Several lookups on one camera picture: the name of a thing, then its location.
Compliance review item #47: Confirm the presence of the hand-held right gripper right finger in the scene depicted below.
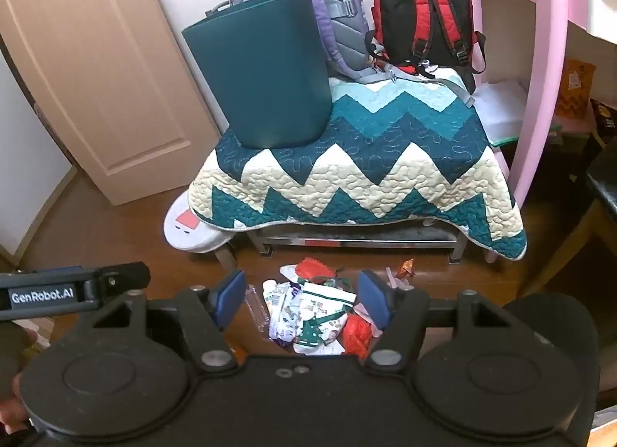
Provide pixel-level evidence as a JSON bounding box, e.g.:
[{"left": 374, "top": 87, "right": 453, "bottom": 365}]
[{"left": 357, "top": 270, "right": 509, "bottom": 373}]

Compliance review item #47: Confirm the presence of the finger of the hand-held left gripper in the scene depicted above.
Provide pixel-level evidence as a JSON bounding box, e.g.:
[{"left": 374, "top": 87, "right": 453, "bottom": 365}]
[{"left": 95, "top": 261, "right": 151, "bottom": 302}]

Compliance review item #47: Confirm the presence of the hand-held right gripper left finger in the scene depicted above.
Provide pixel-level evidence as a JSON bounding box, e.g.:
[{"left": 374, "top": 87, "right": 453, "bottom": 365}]
[{"left": 94, "top": 270, "right": 248, "bottom": 373}]

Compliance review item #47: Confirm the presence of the pile of snack wrappers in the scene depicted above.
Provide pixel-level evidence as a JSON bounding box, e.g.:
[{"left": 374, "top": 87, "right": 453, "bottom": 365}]
[{"left": 260, "top": 269, "right": 360, "bottom": 358}]

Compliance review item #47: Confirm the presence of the orange foam fruit net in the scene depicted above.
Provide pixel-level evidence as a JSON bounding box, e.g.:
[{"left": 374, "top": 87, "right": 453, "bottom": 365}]
[
  {"left": 298, "top": 257, "right": 334, "bottom": 280},
  {"left": 343, "top": 313, "right": 376, "bottom": 357}
]

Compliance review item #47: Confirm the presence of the dark teal waste bin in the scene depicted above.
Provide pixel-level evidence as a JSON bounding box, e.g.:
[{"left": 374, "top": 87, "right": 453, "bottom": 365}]
[{"left": 182, "top": 0, "right": 333, "bottom": 149}]

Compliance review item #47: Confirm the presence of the person's left hand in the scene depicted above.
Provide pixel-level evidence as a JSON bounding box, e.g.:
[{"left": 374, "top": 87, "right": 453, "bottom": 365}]
[{"left": 0, "top": 370, "right": 30, "bottom": 434}]

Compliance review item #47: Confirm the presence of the teal cream zigzag quilt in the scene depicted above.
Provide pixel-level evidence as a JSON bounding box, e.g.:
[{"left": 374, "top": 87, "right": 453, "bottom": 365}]
[{"left": 188, "top": 66, "right": 528, "bottom": 262}]

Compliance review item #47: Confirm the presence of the beige wooden door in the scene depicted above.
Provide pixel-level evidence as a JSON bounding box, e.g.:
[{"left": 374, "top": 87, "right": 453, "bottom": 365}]
[{"left": 0, "top": 0, "right": 223, "bottom": 207}]

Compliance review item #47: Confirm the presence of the stack of white papers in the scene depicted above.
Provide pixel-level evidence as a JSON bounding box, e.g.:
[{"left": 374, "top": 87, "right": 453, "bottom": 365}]
[{"left": 473, "top": 81, "right": 531, "bottom": 142}]

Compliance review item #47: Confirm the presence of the dark seat wooden chair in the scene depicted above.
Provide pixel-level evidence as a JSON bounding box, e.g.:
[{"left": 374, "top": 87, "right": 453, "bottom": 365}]
[{"left": 534, "top": 139, "right": 617, "bottom": 294}]

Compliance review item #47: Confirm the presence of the orange paper bag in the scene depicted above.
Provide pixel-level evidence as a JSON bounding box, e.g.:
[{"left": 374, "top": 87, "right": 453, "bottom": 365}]
[{"left": 554, "top": 58, "right": 597, "bottom": 119}]

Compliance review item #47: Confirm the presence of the purple grey backpack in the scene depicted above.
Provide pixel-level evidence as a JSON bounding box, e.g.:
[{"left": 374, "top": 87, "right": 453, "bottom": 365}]
[{"left": 228, "top": 0, "right": 475, "bottom": 108}]

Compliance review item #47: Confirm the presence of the red black backpack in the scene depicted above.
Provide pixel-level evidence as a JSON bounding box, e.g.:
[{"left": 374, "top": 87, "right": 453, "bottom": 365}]
[{"left": 365, "top": 0, "right": 487, "bottom": 94}]

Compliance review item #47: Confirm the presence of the dark printed box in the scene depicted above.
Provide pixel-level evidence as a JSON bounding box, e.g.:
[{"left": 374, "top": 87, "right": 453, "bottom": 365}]
[{"left": 589, "top": 97, "right": 617, "bottom": 144}]

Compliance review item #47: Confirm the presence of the pink desk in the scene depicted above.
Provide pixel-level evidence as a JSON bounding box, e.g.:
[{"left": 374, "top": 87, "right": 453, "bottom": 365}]
[{"left": 455, "top": 0, "right": 617, "bottom": 217}]

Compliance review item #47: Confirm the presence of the metal frame low table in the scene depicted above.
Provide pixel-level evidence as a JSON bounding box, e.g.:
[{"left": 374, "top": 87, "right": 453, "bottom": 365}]
[{"left": 248, "top": 218, "right": 469, "bottom": 266}]

